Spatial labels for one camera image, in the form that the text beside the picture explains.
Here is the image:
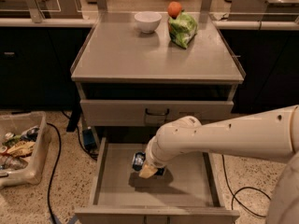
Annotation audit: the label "blue pepsi can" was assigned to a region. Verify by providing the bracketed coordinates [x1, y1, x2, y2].
[132, 152, 165, 175]

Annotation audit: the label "black floor cable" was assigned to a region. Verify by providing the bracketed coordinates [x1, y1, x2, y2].
[46, 110, 99, 224]
[221, 154, 273, 218]

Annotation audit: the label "blue power adapter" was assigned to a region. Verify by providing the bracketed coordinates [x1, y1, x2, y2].
[82, 129, 96, 150]

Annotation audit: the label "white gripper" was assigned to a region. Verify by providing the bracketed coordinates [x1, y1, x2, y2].
[139, 137, 170, 178]

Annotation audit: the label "orange fruit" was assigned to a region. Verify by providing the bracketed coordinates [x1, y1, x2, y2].
[167, 2, 182, 19]

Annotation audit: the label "white ceramic bowl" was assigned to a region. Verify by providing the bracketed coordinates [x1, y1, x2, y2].
[135, 11, 162, 34]

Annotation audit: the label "open middle drawer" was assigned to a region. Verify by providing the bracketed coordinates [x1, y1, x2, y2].
[76, 139, 239, 224]

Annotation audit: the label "black floor cable right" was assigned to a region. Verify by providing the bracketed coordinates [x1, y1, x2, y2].
[221, 154, 273, 218]

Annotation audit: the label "closed top drawer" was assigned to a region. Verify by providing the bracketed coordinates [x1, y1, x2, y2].
[80, 99, 234, 127]

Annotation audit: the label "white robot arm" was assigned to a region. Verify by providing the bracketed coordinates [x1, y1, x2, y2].
[139, 105, 299, 224]

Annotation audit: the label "grey drawer cabinet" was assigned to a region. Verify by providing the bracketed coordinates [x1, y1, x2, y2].
[69, 10, 246, 224]

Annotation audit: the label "snack items in bin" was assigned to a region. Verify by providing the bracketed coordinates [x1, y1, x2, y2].
[0, 126, 39, 170]

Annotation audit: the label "green chip bag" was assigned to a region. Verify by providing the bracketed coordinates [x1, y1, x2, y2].
[168, 12, 198, 49]

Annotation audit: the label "clear plastic bin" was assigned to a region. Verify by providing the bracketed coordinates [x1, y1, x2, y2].
[0, 112, 50, 189]

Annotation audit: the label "black floor cable left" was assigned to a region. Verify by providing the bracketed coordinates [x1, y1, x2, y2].
[46, 110, 99, 224]

